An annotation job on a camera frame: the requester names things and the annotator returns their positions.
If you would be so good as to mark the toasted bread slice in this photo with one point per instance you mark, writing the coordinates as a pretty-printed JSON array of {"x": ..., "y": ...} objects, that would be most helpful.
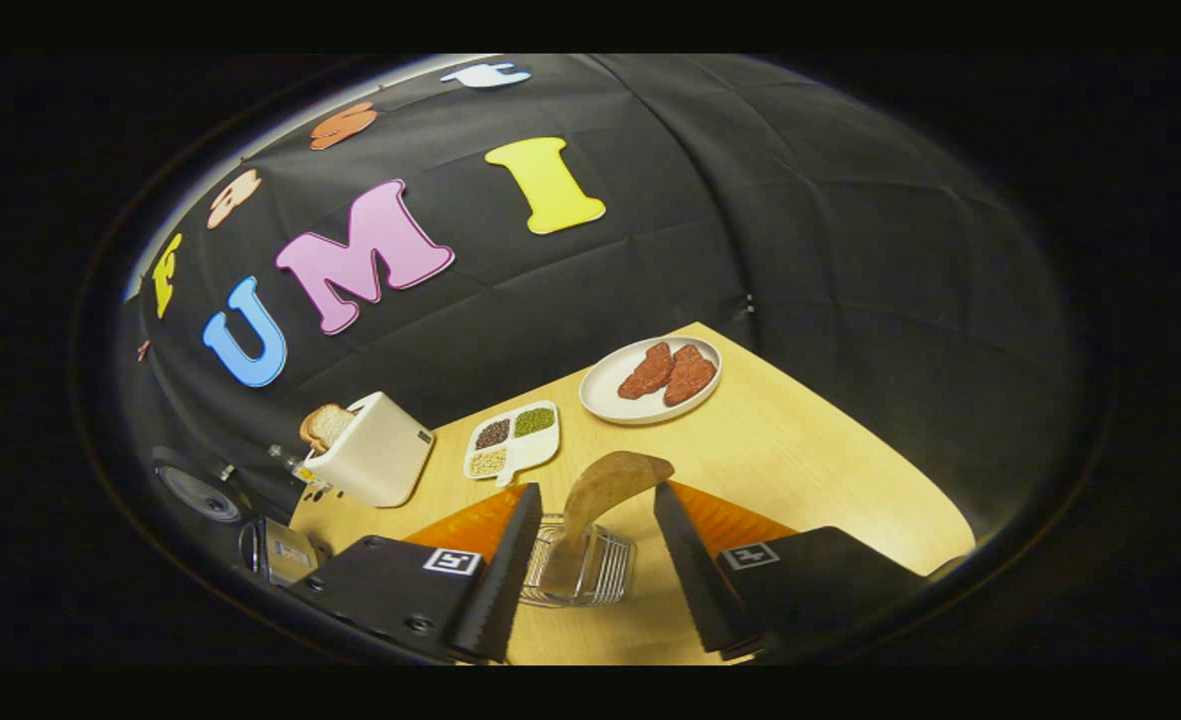
[{"x": 325, "y": 427}]

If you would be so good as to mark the dark grey rice cooker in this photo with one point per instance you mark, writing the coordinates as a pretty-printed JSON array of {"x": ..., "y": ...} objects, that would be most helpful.
[{"x": 285, "y": 550}]

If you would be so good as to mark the black backdrop cloth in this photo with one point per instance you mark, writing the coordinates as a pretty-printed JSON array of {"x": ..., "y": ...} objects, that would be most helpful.
[{"x": 800, "y": 200}]

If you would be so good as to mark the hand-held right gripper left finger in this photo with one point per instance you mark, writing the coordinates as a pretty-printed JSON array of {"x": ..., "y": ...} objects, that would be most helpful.
[{"x": 495, "y": 600}]

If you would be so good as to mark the white round plate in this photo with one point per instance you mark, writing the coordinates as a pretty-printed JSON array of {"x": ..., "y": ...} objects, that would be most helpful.
[{"x": 600, "y": 395}]

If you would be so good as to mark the white toaster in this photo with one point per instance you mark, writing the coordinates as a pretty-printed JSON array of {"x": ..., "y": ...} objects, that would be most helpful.
[{"x": 375, "y": 455}]

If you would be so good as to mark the white divided bean dish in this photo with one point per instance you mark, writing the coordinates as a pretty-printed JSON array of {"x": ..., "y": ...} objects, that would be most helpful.
[{"x": 525, "y": 445}]

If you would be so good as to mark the small glass bottle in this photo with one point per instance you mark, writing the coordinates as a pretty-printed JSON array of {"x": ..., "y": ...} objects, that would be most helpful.
[{"x": 290, "y": 463}]

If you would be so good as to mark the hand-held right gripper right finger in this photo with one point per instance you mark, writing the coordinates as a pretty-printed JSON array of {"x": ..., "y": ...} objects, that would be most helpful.
[{"x": 700, "y": 590}]

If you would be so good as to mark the red meat slice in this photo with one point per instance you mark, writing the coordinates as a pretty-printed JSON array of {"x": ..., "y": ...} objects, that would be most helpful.
[
  {"x": 690, "y": 376},
  {"x": 647, "y": 372}
]

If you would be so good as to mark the wooden spoon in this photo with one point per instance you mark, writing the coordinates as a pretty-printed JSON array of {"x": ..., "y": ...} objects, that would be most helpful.
[{"x": 605, "y": 485}]

